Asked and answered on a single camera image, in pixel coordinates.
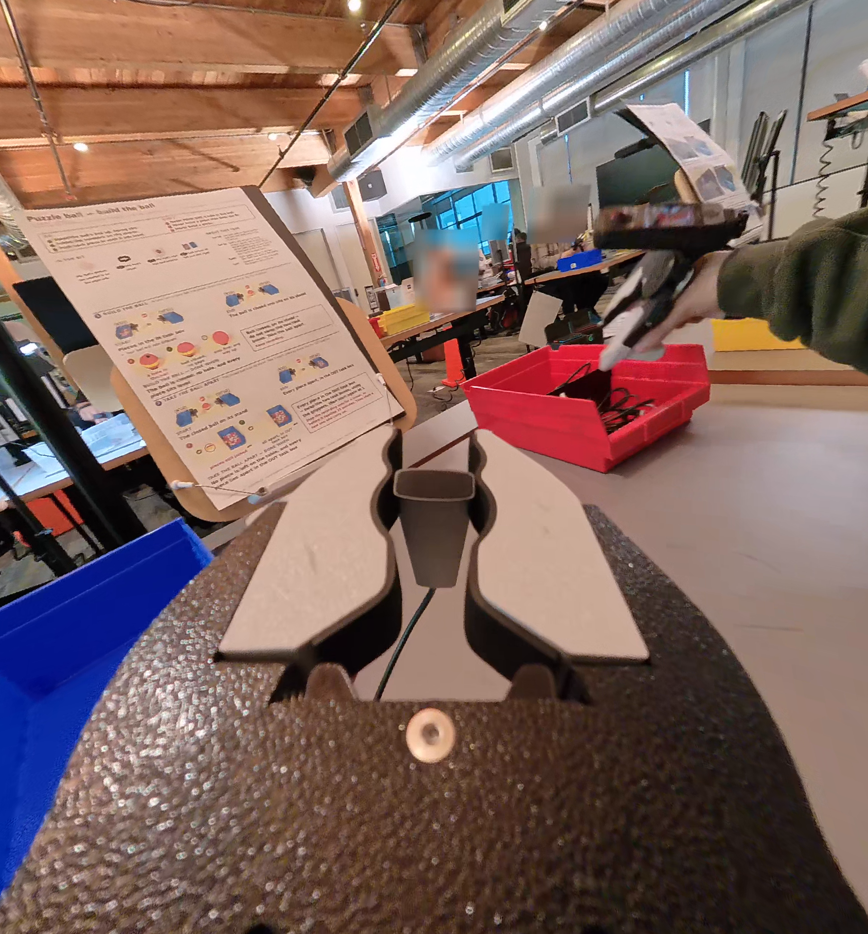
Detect silver usb hub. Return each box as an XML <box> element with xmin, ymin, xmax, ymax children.
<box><xmin>374</xmin><ymin>469</ymin><xmax>477</xmax><ymax>703</ymax></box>

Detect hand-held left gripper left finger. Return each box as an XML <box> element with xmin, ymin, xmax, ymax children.
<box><xmin>217</xmin><ymin>427</ymin><xmax>406</xmax><ymax>683</ymax></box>

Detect person's right forearm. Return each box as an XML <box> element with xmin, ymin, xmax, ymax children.
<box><xmin>717</xmin><ymin>200</ymin><xmax>868</xmax><ymax>386</ymax></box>

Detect printed instruction sheet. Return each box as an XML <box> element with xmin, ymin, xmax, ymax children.
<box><xmin>17</xmin><ymin>187</ymin><xmax>396</xmax><ymax>512</ymax></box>

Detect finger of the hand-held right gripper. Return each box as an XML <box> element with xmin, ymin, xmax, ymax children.
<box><xmin>597</xmin><ymin>306</ymin><xmax>670</xmax><ymax>373</ymax></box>
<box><xmin>603</xmin><ymin>254</ymin><xmax>660</xmax><ymax>323</ymax></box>

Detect grey work table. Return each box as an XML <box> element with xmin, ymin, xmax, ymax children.
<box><xmin>0</xmin><ymin>412</ymin><xmax>150</xmax><ymax>528</ymax></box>

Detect narrow silver ventilation duct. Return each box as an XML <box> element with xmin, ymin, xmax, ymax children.
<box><xmin>452</xmin><ymin>0</ymin><xmax>814</xmax><ymax>172</ymax></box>

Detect person's right hand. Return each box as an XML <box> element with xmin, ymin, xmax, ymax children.
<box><xmin>642</xmin><ymin>250</ymin><xmax>732</xmax><ymax>353</ymax></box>

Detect red plastic bin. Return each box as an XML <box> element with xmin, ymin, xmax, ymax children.
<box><xmin>462</xmin><ymin>343</ymin><xmax>712</xmax><ymax>474</ymax></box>

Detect black tripod stand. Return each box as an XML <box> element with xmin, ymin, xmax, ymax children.
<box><xmin>0</xmin><ymin>434</ymin><xmax>79</xmax><ymax>579</ymax></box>

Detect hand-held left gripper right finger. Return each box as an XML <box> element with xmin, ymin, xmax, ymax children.
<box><xmin>465</xmin><ymin>429</ymin><xmax>651</xmax><ymax>694</ymax></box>

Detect black pillar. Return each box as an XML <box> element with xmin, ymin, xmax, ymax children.
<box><xmin>0</xmin><ymin>276</ymin><xmax>148</xmax><ymax>552</ymax></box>

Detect yellow plastic bin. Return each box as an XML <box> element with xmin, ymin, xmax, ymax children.
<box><xmin>711</xmin><ymin>316</ymin><xmax>809</xmax><ymax>353</ymax></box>

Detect blue plastic bin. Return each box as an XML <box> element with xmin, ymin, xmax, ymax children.
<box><xmin>0</xmin><ymin>517</ymin><xmax>215</xmax><ymax>929</ymax></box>

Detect yellow storage bin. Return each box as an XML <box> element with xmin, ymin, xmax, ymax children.
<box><xmin>378</xmin><ymin>304</ymin><xmax>432</xmax><ymax>338</ymax></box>

